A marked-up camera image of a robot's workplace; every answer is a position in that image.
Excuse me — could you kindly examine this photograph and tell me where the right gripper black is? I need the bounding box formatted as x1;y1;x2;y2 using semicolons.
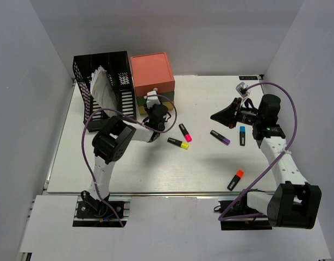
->
211;97;263;129

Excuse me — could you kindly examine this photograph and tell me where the yellow bottom drawer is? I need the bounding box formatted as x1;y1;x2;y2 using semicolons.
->
138;101;174;115

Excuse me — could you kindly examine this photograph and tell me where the green drawer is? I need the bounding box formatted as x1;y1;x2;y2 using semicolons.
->
136;91;175;106

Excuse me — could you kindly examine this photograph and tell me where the purple black highlighter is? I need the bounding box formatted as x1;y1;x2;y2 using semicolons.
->
210;130;230;146

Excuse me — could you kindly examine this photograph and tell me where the coral top drawer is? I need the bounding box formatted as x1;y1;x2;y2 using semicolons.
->
134;81;175;97

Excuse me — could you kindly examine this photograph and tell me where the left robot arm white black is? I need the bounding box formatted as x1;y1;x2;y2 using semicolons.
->
81;104;171;217

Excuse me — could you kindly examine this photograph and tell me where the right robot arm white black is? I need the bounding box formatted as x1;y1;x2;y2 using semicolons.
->
210;94;322;229

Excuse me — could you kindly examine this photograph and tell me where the blue black highlighter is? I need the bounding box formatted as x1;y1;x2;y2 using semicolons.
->
239;126;246;146

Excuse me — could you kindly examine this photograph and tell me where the pink black highlighter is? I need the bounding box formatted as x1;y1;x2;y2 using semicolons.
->
179;123;192;142

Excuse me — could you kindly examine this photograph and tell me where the yellow black highlighter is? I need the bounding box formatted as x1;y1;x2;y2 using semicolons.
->
167;138;188;150

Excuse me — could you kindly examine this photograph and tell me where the coral drawer cabinet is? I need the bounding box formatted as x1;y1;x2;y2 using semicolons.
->
131;52;175;91

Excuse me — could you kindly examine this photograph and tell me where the orange black highlighter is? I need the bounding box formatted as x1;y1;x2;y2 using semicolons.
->
227;170;244;191

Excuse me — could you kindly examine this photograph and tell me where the white paper stack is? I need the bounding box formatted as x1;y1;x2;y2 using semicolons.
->
90;66;117;110

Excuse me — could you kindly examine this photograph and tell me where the black mesh file organizer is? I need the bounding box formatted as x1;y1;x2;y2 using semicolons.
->
73;51;136;132

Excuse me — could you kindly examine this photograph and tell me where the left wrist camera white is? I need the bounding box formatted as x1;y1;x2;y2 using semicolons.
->
144;90;161;109

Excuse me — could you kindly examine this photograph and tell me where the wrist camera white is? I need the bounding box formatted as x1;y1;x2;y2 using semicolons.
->
236;82;250;98
144;90;161;109

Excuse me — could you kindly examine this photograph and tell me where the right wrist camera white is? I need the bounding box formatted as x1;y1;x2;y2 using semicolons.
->
236;82;250;98

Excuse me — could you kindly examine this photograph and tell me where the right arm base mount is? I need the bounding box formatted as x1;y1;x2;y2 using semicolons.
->
213;197;272;231

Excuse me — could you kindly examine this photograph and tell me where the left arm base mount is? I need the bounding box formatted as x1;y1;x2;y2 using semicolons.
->
72;190;130;228

